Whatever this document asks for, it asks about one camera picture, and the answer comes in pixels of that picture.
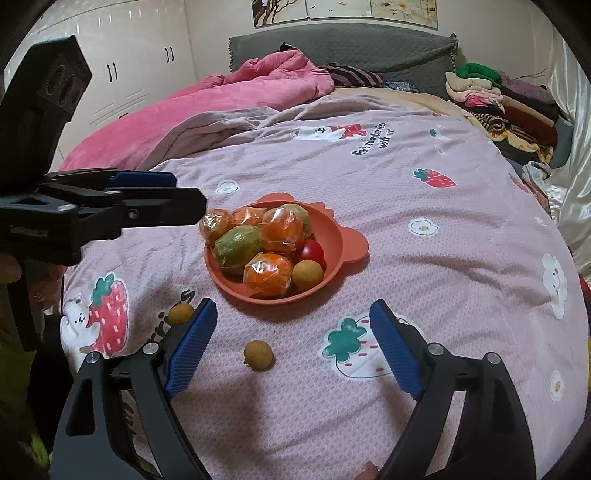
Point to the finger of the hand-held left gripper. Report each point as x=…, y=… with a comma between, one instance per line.
x=143, y=179
x=161, y=207

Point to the person's left forearm green sleeve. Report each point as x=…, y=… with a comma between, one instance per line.
x=18, y=378

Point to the dark striped cloth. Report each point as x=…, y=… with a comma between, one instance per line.
x=355, y=76

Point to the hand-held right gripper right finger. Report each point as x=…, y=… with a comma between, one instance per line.
x=392, y=350

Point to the pink fleece blanket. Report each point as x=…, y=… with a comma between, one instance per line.
x=258, y=83

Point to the brown longan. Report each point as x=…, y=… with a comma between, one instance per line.
x=180, y=314
x=258, y=354
x=308, y=273

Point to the red cherry tomato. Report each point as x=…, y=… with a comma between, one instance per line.
x=311, y=251

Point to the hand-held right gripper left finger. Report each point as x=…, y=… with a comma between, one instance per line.
x=191, y=346

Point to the plastic-wrapped orange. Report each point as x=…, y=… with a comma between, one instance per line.
x=249, y=215
x=217, y=226
x=282, y=228
x=269, y=274

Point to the grey padded headboard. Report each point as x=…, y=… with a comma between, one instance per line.
x=369, y=50

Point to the person's left hand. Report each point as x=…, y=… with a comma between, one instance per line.
x=9, y=267

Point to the red-orange silicone plate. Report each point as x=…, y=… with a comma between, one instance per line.
x=337, y=240

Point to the green mango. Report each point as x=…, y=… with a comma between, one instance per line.
x=238, y=244
x=304, y=219

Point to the pile of folded clothes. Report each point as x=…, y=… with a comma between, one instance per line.
x=508, y=120

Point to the floral wall painting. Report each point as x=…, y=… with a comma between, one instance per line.
x=323, y=9

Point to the white wardrobe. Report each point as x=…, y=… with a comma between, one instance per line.
x=138, y=46

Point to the cream satin curtain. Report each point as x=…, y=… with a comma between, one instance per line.
x=575, y=184

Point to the grey cushion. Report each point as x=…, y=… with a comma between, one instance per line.
x=561, y=138

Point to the pink printed quilt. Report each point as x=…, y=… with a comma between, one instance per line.
x=415, y=277

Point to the person's right hand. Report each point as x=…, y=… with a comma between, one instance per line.
x=369, y=470

